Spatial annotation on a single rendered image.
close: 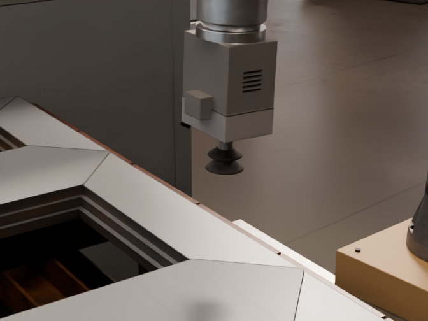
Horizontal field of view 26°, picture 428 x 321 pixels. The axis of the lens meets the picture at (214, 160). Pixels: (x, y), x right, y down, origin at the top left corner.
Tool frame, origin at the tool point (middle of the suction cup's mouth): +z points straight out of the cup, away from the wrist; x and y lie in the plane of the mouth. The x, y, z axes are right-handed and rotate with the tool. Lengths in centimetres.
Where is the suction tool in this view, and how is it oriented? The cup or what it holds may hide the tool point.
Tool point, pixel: (224, 167)
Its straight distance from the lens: 103.7
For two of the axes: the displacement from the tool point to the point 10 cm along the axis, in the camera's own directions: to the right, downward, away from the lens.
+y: 5.7, 3.1, -7.6
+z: -0.4, 9.4, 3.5
